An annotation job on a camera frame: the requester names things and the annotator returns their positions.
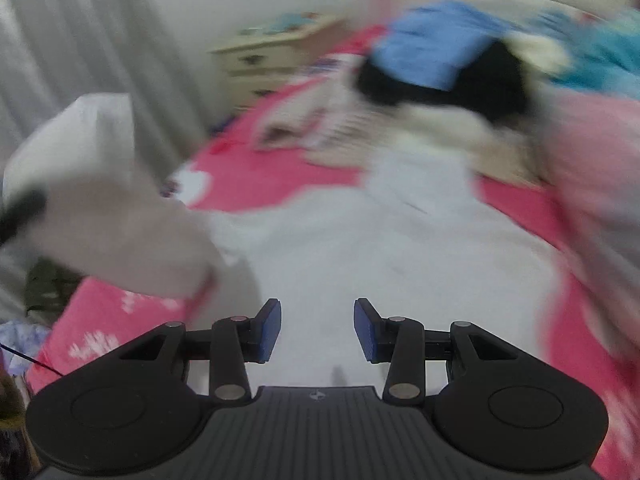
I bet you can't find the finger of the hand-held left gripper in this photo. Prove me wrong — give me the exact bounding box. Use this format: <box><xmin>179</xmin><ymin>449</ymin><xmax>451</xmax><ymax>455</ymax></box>
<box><xmin>0</xmin><ymin>189</ymin><xmax>48</xmax><ymax>248</ymax></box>

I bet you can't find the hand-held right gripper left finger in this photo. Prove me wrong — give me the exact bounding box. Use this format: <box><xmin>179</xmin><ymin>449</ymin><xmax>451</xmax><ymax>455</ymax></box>
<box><xmin>117</xmin><ymin>298</ymin><xmax>283</xmax><ymax>403</ymax></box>

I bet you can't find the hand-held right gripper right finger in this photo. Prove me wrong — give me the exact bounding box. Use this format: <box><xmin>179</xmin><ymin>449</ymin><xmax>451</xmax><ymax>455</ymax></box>
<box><xmin>353</xmin><ymin>297</ymin><xmax>518</xmax><ymax>403</ymax></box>

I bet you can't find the white sweatshirt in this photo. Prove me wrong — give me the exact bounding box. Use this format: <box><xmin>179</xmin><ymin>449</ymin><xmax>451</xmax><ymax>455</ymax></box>
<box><xmin>190</xmin><ymin>152</ymin><xmax>566</xmax><ymax>391</ymax></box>

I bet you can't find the dark green cloth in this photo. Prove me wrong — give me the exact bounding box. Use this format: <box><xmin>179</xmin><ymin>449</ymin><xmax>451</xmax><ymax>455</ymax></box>
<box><xmin>25</xmin><ymin>257</ymin><xmax>86</xmax><ymax>316</ymax></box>

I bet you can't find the lavender floral cloth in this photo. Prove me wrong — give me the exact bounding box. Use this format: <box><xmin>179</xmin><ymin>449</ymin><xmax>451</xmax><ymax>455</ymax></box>
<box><xmin>0</xmin><ymin>322</ymin><xmax>51</xmax><ymax>376</ymax></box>

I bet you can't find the grey curtain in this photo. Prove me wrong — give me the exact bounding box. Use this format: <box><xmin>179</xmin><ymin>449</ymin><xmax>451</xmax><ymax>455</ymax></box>
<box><xmin>0</xmin><ymin>0</ymin><xmax>211</xmax><ymax>321</ymax></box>

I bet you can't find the checked beige cardigan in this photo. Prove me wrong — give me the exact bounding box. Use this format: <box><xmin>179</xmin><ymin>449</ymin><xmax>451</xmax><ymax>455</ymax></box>
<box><xmin>252</xmin><ymin>95</ymin><xmax>381</xmax><ymax>161</ymax></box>

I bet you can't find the cream nightstand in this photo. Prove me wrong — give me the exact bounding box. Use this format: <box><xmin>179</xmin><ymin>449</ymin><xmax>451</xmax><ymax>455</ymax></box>
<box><xmin>209</xmin><ymin>12</ymin><xmax>351</xmax><ymax>111</ymax></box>

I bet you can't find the pale pink floral duvet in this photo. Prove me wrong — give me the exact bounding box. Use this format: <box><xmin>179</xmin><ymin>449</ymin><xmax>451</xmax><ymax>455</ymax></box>
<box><xmin>540</xmin><ymin>95</ymin><xmax>640</xmax><ymax>361</ymax></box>

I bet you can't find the black garment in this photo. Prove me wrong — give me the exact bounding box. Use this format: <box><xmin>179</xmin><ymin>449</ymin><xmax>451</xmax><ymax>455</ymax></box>
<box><xmin>356</xmin><ymin>40</ymin><xmax>533</xmax><ymax>123</ymax></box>

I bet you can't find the blue shirt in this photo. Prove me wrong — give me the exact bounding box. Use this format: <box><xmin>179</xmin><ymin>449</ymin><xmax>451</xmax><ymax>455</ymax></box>
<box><xmin>372</xmin><ymin>0</ymin><xmax>511</xmax><ymax>91</ymax></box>

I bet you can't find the teal paper piece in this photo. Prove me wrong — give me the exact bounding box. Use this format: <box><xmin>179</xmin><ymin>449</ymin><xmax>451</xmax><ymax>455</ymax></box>
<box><xmin>262</xmin><ymin>14</ymin><xmax>313</xmax><ymax>33</ymax></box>

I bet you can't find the cream garment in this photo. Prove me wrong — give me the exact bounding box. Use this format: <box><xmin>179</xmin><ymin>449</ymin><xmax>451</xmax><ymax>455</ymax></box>
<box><xmin>510</xmin><ymin>32</ymin><xmax>571</xmax><ymax>78</ymax></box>

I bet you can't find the teal blanket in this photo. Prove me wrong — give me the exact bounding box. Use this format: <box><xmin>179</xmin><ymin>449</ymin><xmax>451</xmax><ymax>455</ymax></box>
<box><xmin>530</xmin><ymin>7</ymin><xmax>640</xmax><ymax>96</ymax></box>

